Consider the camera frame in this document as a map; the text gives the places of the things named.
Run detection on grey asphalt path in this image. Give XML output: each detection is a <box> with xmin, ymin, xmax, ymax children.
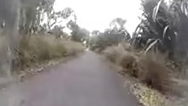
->
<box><xmin>0</xmin><ymin>40</ymin><xmax>165</xmax><ymax>106</ymax></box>

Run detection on row of trees and bushes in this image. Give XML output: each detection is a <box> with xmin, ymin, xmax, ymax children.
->
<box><xmin>0</xmin><ymin>0</ymin><xmax>95</xmax><ymax>89</ymax></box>

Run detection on flax bushes and dry grasses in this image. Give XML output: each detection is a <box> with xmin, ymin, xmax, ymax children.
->
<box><xmin>84</xmin><ymin>0</ymin><xmax>188</xmax><ymax>100</ymax></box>

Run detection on leaf-strewn dirt verge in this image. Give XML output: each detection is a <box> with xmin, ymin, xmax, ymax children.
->
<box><xmin>93</xmin><ymin>54</ymin><xmax>188</xmax><ymax>106</ymax></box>
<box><xmin>0</xmin><ymin>42</ymin><xmax>87</xmax><ymax>102</ymax></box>

